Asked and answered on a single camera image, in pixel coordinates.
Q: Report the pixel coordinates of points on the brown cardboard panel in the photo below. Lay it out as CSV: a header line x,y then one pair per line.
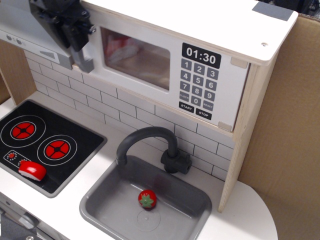
x,y
282,162

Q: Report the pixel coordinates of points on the salmon sushi toy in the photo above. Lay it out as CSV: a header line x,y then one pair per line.
x,y
120,48

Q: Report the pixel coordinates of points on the white wooden microwave cabinet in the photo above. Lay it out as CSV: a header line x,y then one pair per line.
x,y
249,30

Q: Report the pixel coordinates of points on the grey plastic sink basin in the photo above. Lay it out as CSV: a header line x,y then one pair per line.
x,y
112,204

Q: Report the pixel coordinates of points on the white toy microwave door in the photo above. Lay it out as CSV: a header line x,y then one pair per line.
x,y
180,74

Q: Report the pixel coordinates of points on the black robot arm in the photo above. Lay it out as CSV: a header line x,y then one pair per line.
x,y
68,20

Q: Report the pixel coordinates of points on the dark grey toy faucet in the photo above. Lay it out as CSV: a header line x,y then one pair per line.
x,y
162,139

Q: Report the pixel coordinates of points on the red toy strawberry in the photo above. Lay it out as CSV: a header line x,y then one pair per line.
x,y
147,199

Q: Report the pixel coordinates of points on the grey toy range hood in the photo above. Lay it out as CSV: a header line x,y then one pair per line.
x,y
21,25

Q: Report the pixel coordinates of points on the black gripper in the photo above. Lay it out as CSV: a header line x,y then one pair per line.
x,y
66,21

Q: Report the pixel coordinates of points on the grey oven front panel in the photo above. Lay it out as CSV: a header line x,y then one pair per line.
x,y
16,223

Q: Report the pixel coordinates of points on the red tuna sushi toy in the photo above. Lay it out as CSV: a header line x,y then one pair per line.
x,y
32,170

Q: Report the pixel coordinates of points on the black toy stovetop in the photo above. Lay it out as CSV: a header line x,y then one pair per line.
x,y
31,132

